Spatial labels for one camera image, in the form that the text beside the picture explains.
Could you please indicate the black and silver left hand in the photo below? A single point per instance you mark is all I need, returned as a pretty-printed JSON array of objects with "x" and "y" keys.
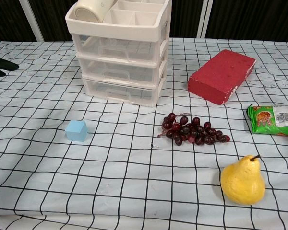
[{"x": 1, "y": 65}]

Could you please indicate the light blue block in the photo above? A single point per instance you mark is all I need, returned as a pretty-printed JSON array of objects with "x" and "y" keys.
[{"x": 76, "y": 131}]

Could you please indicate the clear drawer with blue label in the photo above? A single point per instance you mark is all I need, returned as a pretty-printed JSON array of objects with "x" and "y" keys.
[{"x": 115, "y": 49}]

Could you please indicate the clear plastic drawer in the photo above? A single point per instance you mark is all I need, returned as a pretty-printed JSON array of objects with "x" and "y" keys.
[
  {"x": 120, "y": 92},
  {"x": 117, "y": 72}
]

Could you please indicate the cream cylindrical bottle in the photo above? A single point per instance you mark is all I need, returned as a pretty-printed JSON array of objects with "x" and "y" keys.
[{"x": 92, "y": 10}]

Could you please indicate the white black checkered tablecloth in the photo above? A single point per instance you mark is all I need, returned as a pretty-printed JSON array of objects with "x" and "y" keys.
[{"x": 124, "y": 172}]

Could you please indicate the dark red grape bunch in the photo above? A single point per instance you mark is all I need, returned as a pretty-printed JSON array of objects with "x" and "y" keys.
[{"x": 196, "y": 133}]

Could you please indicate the red brick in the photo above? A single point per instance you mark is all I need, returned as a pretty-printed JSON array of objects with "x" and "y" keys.
[{"x": 218, "y": 74}]

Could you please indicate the yellow pear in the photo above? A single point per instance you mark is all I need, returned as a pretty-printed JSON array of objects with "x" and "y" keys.
[{"x": 242, "y": 183}]

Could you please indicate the green snack bag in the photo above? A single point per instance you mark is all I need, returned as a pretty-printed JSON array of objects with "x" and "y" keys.
[{"x": 266, "y": 121}]

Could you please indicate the white partition post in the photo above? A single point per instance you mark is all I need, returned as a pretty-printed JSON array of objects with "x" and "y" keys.
[
  {"x": 204, "y": 18},
  {"x": 32, "y": 19}
]

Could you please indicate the white storage box frame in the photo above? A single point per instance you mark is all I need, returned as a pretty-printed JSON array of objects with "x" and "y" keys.
[{"x": 115, "y": 30}]

